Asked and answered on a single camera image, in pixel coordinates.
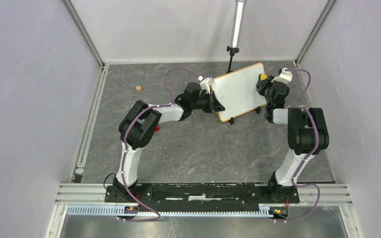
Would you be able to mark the slotted cable duct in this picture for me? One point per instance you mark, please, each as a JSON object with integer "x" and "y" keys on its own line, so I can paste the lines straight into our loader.
{"x": 134, "y": 211}

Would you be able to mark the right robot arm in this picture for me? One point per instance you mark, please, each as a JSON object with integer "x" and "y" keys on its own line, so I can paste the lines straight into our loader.
{"x": 307, "y": 134}

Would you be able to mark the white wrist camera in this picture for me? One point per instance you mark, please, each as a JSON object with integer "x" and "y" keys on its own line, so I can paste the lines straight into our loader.
{"x": 205, "y": 84}
{"x": 285, "y": 76}

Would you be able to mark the yellow framed whiteboard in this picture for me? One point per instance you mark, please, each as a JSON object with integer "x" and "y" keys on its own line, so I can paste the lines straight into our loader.
{"x": 236, "y": 91}

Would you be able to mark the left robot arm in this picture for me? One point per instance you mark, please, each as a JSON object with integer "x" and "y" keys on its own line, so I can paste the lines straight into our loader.
{"x": 139, "y": 125}

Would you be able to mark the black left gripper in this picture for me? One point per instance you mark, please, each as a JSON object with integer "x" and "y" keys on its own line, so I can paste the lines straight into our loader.
{"x": 213, "y": 103}

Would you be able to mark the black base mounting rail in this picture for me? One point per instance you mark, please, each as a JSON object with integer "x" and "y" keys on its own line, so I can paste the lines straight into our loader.
{"x": 210, "y": 197}

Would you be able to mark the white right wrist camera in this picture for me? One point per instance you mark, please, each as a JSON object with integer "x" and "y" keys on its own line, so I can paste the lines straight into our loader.
{"x": 285, "y": 76}

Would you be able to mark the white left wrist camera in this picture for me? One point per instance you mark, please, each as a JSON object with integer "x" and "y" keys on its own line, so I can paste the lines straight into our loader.
{"x": 205, "y": 84}

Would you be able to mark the silver camera pole stand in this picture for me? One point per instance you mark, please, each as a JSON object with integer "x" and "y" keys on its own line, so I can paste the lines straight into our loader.
{"x": 233, "y": 48}

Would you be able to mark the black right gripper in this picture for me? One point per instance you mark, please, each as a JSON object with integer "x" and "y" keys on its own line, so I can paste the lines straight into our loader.
{"x": 261, "y": 84}

